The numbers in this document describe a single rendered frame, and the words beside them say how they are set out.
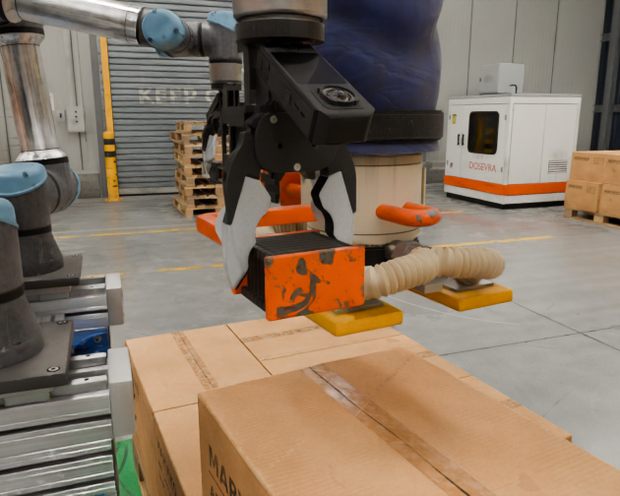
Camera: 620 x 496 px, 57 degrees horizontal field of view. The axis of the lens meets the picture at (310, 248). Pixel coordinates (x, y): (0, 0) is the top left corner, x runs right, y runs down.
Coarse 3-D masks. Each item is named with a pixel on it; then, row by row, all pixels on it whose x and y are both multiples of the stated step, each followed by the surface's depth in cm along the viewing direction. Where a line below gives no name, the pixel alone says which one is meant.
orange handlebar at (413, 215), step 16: (288, 192) 101; (272, 208) 74; (288, 208) 74; (304, 208) 75; (384, 208) 76; (400, 208) 74; (416, 208) 76; (432, 208) 73; (208, 224) 65; (272, 224) 73; (416, 224) 72; (432, 224) 72
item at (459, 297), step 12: (408, 288) 85; (444, 288) 80; (456, 288) 78; (468, 288) 79; (480, 288) 80; (492, 288) 80; (504, 288) 80; (444, 300) 78; (456, 300) 76; (468, 300) 76; (480, 300) 77; (492, 300) 78; (504, 300) 79
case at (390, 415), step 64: (256, 384) 92; (320, 384) 92; (384, 384) 92; (448, 384) 92; (256, 448) 74; (320, 448) 74; (384, 448) 74; (448, 448) 74; (512, 448) 74; (576, 448) 74
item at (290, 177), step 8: (264, 176) 106; (288, 176) 102; (296, 176) 102; (264, 184) 108; (272, 184) 103; (280, 184) 101; (272, 192) 104; (280, 192) 102; (272, 200) 104; (280, 200) 102; (288, 200) 103; (296, 200) 103
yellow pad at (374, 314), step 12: (372, 300) 73; (324, 312) 70; (336, 312) 69; (348, 312) 70; (360, 312) 70; (372, 312) 70; (384, 312) 70; (396, 312) 71; (324, 324) 69; (336, 324) 67; (348, 324) 68; (360, 324) 68; (372, 324) 69; (384, 324) 70; (396, 324) 71; (336, 336) 67
